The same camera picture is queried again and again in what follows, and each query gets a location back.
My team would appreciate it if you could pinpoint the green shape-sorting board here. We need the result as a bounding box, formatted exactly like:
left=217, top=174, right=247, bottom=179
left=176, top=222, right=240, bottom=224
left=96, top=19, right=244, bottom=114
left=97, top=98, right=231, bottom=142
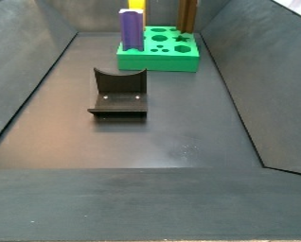
left=117, top=26, right=200, bottom=72

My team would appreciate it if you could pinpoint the brown star-shaped peg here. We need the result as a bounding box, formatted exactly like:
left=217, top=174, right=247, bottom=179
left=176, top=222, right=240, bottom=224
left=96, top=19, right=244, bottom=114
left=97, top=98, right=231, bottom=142
left=177, top=0, right=197, bottom=33

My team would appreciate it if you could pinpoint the purple peg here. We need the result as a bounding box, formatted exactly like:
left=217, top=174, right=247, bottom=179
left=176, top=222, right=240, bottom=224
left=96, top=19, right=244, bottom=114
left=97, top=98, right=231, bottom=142
left=120, top=9, right=145, bottom=51

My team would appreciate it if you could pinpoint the black curved holder stand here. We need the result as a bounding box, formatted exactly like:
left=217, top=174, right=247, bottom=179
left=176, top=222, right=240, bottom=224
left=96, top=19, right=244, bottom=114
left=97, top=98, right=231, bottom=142
left=88, top=68, right=149, bottom=115

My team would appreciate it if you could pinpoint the yellow peg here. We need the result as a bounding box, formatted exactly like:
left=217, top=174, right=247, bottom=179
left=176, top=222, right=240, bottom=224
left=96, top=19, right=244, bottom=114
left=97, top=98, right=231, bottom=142
left=128, top=0, right=148, bottom=27

